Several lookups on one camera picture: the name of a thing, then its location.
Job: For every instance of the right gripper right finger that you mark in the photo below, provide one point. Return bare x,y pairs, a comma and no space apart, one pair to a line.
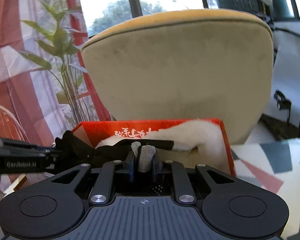
170,179

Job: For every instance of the grey knit glove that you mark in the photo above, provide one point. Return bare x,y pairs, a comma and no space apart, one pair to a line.
144,155

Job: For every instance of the black exercise bike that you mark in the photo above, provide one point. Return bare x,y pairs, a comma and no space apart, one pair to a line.
284,100

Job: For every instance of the red white printed curtain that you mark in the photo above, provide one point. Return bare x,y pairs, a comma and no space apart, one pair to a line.
28,93

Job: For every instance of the tall green bamboo plant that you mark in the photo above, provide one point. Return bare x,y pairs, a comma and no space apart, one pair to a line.
56,54

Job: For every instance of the white board leaning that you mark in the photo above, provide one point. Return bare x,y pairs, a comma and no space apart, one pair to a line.
286,77

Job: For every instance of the red strawberry cardboard box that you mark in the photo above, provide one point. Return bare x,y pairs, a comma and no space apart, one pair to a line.
89,134

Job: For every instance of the white fluffy plush cloth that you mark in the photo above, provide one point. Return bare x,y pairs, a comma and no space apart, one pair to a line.
190,143

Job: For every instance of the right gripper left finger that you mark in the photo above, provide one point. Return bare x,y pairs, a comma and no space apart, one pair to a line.
114,178

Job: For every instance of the beige chair backrest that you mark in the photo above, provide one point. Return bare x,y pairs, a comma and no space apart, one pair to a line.
204,63

